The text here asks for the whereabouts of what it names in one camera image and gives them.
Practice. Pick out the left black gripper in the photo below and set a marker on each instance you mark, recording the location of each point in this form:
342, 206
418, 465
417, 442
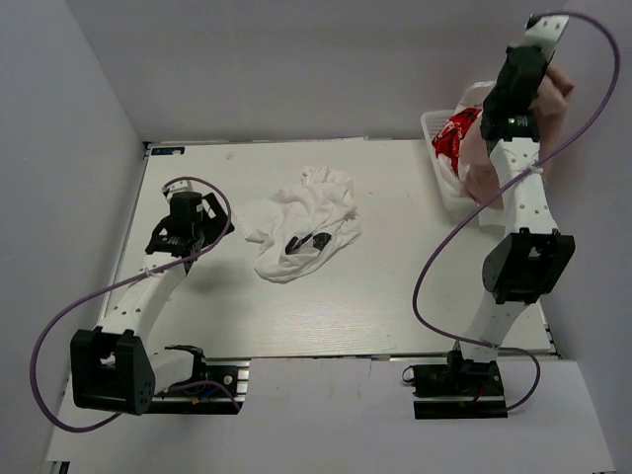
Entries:
217, 217

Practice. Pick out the white t shirt black print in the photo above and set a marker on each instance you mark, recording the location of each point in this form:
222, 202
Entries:
300, 228

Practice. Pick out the white t shirt with lettering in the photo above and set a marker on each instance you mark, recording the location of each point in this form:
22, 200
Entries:
459, 206

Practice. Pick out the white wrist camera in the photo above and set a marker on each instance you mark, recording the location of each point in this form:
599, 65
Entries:
177, 186
544, 31

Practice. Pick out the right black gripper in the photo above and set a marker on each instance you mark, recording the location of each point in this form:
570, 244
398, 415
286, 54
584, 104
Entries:
507, 109

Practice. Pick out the blue label sticker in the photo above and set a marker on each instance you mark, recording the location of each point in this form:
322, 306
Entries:
168, 151

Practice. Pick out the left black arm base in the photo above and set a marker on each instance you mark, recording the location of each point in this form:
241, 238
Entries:
221, 390

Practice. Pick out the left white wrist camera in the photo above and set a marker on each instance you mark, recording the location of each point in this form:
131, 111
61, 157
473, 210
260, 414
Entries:
177, 186

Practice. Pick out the pink t shirt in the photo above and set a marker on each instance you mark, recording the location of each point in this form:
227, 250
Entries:
544, 122

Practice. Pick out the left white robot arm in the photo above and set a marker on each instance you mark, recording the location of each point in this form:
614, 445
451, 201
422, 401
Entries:
111, 368

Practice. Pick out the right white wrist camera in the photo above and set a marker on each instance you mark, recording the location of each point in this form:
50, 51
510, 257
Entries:
544, 31

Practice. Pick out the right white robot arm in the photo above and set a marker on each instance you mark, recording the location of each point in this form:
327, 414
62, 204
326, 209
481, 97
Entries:
528, 262

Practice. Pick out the white t shirt red print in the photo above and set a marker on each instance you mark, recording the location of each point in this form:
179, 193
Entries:
453, 153

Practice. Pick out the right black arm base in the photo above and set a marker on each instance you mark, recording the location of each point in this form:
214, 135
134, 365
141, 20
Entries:
440, 393

